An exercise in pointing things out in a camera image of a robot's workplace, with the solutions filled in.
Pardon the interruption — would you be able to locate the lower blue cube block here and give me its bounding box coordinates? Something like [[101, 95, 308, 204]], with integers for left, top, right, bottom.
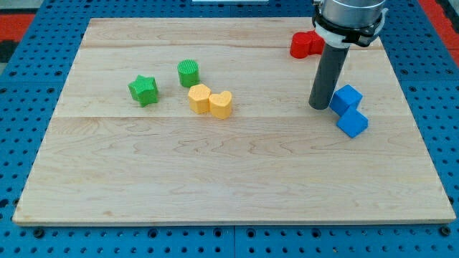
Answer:
[[336, 107, 369, 138]]

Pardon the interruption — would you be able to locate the upper blue cube block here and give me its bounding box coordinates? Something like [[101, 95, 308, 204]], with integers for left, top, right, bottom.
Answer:
[[329, 85, 363, 116]]

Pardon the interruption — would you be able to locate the yellow hexagon block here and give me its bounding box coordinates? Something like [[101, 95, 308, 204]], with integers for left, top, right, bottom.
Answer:
[[188, 84, 212, 114]]

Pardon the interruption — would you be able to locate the blue cube block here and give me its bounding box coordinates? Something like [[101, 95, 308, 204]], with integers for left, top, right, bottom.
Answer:
[[336, 107, 369, 138], [329, 85, 363, 116]]

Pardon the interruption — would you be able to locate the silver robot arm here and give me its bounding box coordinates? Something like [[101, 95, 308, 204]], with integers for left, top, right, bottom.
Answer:
[[313, 0, 385, 28]]

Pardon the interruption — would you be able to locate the white black wrist clamp ring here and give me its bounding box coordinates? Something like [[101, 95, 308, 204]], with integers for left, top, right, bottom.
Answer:
[[312, 6, 389, 49]]

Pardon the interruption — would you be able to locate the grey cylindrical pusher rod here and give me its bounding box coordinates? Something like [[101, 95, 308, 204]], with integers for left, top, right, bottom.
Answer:
[[308, 44, 349, 110]]

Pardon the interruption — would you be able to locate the green star block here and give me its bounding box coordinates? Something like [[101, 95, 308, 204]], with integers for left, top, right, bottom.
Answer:
[[128, 75, 158, 107]]

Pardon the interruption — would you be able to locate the light wooden board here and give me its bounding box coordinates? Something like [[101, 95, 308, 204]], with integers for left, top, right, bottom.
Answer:
[[13, 18, 455, 226]]

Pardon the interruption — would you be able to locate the yellow heart block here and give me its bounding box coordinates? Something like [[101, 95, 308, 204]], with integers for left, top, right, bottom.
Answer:
[[209, 91, 232, 119]]

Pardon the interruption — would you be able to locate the green cylinder block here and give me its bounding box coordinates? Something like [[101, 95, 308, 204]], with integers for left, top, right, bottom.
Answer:
[[177, 59, 200, 87]]

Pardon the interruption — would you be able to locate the red moon block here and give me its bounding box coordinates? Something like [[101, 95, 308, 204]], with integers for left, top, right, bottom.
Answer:
[[290, 30, 325, 59]]

